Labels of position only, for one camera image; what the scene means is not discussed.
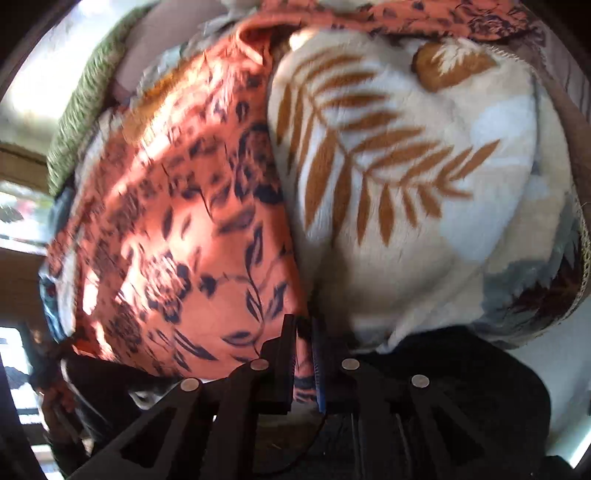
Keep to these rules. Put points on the green checkered pillow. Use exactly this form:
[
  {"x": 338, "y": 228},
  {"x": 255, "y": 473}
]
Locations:
[{"x": 87, "y": 99}]

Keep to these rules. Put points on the orange floral blouse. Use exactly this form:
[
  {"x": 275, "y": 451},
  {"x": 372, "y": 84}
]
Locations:
[{"x": 184, "y": 221}]

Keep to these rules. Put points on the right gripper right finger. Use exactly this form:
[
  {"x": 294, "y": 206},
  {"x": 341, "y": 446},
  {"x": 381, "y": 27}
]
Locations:
[{"x": 327, "y": 357}]

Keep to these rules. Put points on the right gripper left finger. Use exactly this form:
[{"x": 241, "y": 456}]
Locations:
[{"x": 276, "y": 383}]

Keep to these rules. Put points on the leaf-patterned fleece blanket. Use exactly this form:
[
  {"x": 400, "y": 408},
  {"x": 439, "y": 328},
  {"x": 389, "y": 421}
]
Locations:
[{"x": 415, "y": 184}]

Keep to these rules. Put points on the pink quilted mattress cover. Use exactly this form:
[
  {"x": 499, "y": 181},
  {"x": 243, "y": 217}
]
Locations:
[{"x": 169, "y": 23}]

